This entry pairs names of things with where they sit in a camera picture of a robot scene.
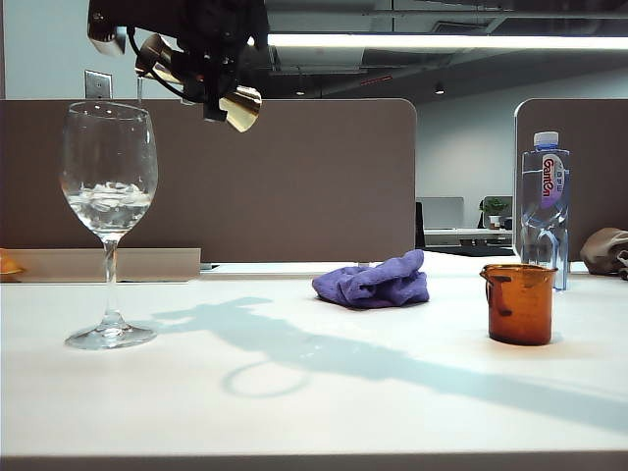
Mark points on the gold metal jigger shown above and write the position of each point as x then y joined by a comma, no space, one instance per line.
243,110

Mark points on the small orange object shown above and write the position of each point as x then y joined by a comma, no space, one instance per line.
7,265

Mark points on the white background desk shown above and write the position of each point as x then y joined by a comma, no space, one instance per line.
466,233

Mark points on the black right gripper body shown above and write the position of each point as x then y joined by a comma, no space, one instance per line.
196,24

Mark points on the clear wine glass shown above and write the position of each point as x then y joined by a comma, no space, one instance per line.
110,275

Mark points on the small amber measuring cup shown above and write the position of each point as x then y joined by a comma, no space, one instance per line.
522,314

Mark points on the long ceiling light strip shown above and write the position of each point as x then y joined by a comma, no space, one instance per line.
441,40

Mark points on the black ceiling spotlight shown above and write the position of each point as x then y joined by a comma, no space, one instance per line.
439,89

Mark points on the purple cloth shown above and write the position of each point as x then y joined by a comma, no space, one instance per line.
382,287

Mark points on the brown fabric bag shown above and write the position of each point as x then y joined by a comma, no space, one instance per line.
601,250

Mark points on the brown desk partition panel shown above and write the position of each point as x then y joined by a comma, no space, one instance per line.
270,196
598,172

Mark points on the metal wall switch plate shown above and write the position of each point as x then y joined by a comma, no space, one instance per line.
98,84

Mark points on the small green potted plant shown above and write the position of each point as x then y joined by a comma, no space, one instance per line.
494,208

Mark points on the clear Ganten water bottle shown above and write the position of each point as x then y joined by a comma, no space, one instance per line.
544,230

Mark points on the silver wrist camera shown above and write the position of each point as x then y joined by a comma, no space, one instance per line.
105,34

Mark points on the white background desk screen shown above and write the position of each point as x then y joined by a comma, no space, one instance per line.
441,213

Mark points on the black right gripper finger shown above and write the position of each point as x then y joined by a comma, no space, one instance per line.
218,83

